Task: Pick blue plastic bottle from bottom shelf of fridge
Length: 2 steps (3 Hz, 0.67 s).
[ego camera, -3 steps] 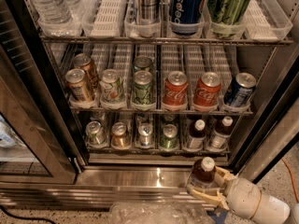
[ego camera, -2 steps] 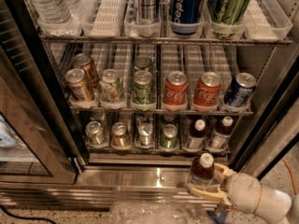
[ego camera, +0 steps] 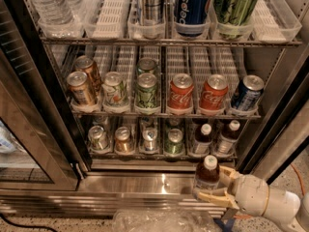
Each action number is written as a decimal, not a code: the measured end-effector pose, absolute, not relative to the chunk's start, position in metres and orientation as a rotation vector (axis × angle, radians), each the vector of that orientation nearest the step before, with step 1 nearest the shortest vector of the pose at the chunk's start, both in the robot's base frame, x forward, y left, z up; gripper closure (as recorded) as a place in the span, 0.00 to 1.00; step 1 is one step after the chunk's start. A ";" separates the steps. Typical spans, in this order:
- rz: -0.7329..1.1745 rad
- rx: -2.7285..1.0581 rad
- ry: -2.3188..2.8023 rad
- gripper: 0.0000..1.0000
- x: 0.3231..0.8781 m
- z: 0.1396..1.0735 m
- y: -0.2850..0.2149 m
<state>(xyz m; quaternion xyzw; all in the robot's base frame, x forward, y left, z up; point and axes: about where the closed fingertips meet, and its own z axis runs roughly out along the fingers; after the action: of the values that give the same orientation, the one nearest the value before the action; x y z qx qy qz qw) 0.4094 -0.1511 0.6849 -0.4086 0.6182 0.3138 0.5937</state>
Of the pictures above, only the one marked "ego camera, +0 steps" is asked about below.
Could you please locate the stainless steel fridge door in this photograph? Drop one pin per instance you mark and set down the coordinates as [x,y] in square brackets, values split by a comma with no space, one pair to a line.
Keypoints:
[35,109]
[284,149]

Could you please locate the red Coca-Cola can left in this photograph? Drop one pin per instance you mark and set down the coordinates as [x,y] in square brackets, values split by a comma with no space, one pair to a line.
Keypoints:
[181,88]

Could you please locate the gold can rear left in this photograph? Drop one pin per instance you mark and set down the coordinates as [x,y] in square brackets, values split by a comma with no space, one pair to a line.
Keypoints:
[90,67]

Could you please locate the blue Pepsi can middle shelf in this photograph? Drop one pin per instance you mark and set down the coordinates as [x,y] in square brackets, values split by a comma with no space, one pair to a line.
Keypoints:
[248,92]

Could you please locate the green can top shelf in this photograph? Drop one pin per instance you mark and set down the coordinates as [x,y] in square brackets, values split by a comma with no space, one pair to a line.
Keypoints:
[234,17]

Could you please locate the green can rear middle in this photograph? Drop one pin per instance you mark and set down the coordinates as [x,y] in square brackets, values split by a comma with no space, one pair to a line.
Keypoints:
[146,65]

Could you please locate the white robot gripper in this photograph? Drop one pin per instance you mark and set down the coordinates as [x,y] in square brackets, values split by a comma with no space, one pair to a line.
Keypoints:
[252,193]

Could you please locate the gold can front left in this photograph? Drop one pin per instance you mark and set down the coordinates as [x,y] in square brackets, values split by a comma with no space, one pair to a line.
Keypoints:
[81,88]

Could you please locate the clear water bottle top shelf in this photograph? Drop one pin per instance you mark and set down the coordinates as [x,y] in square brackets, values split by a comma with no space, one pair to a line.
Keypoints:
[54,12]

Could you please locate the silver slim can bottom shelf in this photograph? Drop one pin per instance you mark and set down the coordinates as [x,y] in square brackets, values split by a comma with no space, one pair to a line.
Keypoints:
[150,140]

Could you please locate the green can front middle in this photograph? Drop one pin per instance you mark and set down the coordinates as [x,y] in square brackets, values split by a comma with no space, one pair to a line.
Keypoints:
[146,91]

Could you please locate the silver green can bottom shelf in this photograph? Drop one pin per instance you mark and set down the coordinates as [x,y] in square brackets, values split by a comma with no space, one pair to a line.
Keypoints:
[98,139]

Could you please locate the blue pepsi can shelf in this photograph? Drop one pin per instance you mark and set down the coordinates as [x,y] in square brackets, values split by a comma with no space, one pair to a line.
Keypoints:
[248,92]
[190,17]

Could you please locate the red coca-cola can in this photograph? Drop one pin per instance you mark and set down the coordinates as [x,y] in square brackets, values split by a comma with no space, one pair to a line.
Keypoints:
[214,91]
[181,88]

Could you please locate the silver plaid can top shelf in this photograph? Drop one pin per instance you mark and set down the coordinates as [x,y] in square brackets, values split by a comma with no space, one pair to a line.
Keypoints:
[152,12]

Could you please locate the stainless steel fridge door right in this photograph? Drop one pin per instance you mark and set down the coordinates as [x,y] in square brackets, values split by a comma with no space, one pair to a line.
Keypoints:
[284,149]

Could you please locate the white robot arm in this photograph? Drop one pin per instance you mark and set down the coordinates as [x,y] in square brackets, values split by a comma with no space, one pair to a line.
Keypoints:
[285,209]

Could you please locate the stainless steel fridge door left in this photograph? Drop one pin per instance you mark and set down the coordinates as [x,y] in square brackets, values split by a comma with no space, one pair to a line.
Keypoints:
[35,109]

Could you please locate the white green can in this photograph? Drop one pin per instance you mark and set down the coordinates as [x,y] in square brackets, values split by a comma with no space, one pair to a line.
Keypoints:
[114,88]

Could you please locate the gold can bottom shelf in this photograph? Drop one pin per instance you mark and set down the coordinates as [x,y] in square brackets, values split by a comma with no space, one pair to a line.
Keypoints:
[123,140]

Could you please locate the clear plastic bag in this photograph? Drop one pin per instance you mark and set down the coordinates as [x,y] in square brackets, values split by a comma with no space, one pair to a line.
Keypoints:
[146,220]

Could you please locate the dark drink bottle white cap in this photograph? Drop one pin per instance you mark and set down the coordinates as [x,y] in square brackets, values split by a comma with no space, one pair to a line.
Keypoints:
[206,174]

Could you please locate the red Coca-Cola can right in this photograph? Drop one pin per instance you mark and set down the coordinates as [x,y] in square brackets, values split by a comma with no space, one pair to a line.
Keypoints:
[214,91]

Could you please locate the blue Pepsi can top shelf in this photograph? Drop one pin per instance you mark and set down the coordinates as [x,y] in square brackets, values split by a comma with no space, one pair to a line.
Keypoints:
[190,17]

